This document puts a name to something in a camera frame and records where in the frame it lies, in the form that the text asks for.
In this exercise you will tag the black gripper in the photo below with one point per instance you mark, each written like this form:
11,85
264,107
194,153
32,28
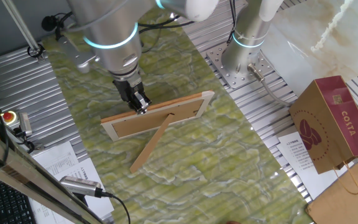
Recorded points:
127,90

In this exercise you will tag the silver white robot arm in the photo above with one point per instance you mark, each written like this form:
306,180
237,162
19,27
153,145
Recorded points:
110,25

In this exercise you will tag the person hand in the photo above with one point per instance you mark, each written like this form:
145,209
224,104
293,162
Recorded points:
233,222

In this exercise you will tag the paper sheet with bold heading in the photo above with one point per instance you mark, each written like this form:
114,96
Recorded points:
76,169

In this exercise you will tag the green marble pattern mat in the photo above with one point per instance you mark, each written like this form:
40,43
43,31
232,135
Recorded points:
182,193

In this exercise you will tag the paper sheet with printed table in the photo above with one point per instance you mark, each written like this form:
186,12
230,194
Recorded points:
54,158

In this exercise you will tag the red emergency stop button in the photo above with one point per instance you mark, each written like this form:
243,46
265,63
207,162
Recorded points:
8,117

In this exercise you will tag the thin metal rod with base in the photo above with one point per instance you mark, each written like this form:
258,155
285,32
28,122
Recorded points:
20,26

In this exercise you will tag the white printed paper sheet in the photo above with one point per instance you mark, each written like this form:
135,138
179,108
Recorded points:
294,155
47,214

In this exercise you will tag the black keyboard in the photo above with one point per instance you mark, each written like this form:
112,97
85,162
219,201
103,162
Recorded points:
8,205

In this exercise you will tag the Costa paper bag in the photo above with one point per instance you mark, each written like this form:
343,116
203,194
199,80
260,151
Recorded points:
328,124

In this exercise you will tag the white marble pattern sheet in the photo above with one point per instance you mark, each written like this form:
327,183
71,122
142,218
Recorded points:
322,46

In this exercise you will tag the plain brown paper bag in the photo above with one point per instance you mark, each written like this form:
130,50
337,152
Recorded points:
346,208

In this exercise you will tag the wooden picture frame with stand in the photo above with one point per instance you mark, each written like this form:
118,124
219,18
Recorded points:
160,119

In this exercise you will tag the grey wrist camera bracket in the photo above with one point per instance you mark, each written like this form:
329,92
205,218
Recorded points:
76,56

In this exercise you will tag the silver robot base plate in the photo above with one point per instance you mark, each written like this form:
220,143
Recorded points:
228,77

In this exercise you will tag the long silver camera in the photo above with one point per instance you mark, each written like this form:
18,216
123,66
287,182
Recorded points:
79,186

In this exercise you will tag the black camera stand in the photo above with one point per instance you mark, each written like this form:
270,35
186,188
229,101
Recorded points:
80,199

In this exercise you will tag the small silver camera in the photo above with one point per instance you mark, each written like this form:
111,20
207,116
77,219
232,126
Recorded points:
25,124

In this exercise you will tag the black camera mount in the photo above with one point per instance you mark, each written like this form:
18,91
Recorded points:
26,144

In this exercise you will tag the shiny metal frame bar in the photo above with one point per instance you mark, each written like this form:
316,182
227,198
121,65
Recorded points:
26,177

